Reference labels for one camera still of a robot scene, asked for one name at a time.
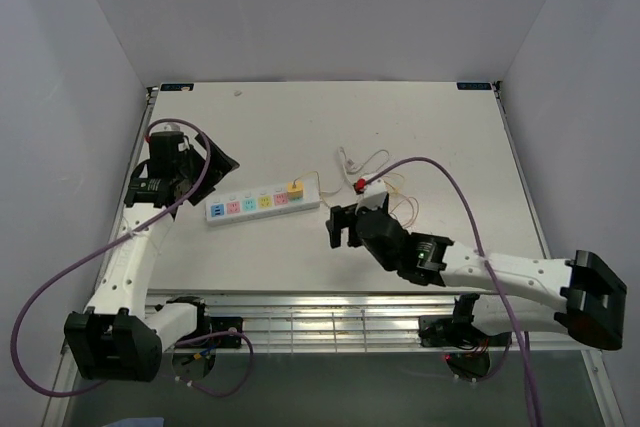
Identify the white colourful power strip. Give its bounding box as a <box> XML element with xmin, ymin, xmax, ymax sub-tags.
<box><xmin>204</xmin><ymin>186</ymin><xmax>321</xmax><ymax>226</ymax></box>

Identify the yellow charger plug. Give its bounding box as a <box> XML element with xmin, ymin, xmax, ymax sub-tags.
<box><xmin>286</xmin><ymin>180</ymin><xmax>304</xmax><ymax>201</ymax></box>

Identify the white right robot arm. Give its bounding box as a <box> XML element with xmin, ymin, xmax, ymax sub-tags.
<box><xmin>326</xmin><ymin>204</ymin><xmax>627</xmax><ymax>351</ymax></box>

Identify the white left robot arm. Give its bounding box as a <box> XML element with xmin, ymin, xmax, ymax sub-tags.
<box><xmin>64</xmin><ymin>131</ymin><xmax>239</xmax><ymax>382</ymax></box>

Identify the blue label left corner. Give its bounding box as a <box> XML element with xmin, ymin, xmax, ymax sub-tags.
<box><xmin>160</xmin><ymin>83</ymin><xmax>194</xmax><ymax>92</ymax></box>

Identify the blue label corner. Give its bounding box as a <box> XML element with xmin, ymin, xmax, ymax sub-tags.
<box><xmin>456</xmin><ymin>82</ymin><xmax>492</xmax><ymax>91</ymax></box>
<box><xmin>160</xmin><ymin>83</ymin><xmax>194</xmax><ymax>92</ymax></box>

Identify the blue label right corner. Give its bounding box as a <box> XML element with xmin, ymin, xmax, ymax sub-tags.
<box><xmin>456</xmin><ymin>82</ymin><xmax>492</xmax><ymax>91</ymax></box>

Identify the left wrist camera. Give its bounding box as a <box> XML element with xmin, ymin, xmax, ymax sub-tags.
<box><xmin>159</xmin><ymin>122</ymin><xmax>190</xmax><ymax>151</ymax></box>

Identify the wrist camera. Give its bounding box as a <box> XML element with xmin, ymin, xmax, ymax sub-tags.
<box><xmin>353</xmin><ymin>173</ymin><xmax>388</xmax><ymax>210</ymax></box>
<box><xmin>159</xmin><ymin>122</ymin><xmax>190</xmax><ymax>151</ymax></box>

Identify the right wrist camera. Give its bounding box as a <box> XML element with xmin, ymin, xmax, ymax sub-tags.
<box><xmin>353</xmin><ymin>173</ymin><xmax>388</xmax><ymax>210</ymax></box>

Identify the white power strip cord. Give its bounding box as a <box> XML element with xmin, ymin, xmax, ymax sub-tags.
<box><xmin>317</xmin><ymin>146</ymin><xmax>391</xmax><ymax>210</ymax></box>

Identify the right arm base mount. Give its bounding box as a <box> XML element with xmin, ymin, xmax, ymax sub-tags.
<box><xmin>418</xmin><ymin>293</ymin><xmax>511</xmax><ymax>351</ymax></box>

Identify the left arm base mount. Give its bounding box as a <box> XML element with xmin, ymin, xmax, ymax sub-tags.
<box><xmin>159</xmin><ymin>296</ymin><xmax>244</xmax><ymax>349</ymax></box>

